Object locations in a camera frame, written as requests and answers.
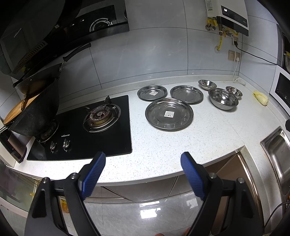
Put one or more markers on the small steel plate with label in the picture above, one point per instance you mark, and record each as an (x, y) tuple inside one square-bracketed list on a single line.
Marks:
[(152, 93)]

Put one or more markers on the steel plate without label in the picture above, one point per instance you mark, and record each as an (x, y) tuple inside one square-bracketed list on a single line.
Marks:
[(188, 94)]

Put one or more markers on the black gas stove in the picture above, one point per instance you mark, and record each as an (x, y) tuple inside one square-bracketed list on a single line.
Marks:
[(82, 132)]

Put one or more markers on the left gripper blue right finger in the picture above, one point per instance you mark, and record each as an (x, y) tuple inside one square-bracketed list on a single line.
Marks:
[(195, 174)]

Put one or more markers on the small steel bowl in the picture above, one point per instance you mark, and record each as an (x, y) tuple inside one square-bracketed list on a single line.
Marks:
[(237, 93)]

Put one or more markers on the wall power socket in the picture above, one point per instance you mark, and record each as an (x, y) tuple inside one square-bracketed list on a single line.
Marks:
[(233, 56)]

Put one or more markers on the yellow cloth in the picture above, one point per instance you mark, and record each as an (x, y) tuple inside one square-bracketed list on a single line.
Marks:
[(262, 98)]

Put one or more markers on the white microwave oven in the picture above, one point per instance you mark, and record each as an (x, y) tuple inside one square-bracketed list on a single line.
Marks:
[(280, 88)]

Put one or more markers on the white water heater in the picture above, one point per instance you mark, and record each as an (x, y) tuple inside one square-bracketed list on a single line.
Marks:
[(229, 13)]

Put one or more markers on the wooden cutting board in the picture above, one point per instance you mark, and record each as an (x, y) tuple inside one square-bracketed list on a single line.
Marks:
[(18, 109)]

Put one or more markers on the black wok with handle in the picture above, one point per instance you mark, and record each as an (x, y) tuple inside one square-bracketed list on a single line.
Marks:
[(40, 113)]

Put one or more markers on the black range hood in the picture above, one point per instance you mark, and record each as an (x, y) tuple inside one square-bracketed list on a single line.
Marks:
[(35, 33)]

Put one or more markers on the steel sink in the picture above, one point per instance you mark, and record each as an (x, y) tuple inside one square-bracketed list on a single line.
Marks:
[(276, 146)]

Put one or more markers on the large steel bowl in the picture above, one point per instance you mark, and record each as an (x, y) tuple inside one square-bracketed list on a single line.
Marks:
[(222, 99)]

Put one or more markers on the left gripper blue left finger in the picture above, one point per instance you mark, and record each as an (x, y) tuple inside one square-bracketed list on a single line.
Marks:
[(90, 174)]

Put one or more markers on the large steel plate with label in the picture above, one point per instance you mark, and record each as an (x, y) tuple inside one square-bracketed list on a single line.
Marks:
[(169, 114)]

